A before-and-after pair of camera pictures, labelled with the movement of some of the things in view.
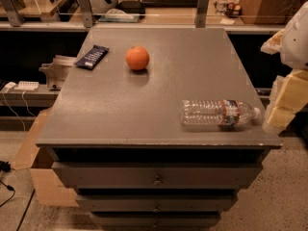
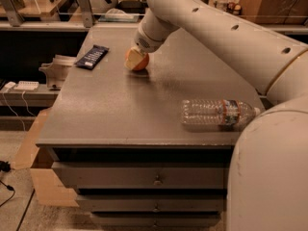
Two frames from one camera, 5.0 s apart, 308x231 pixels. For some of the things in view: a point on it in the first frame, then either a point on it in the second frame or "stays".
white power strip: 32,86 stays
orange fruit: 137,58 stays
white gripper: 296,42 → 144,43
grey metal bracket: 57,70 stays
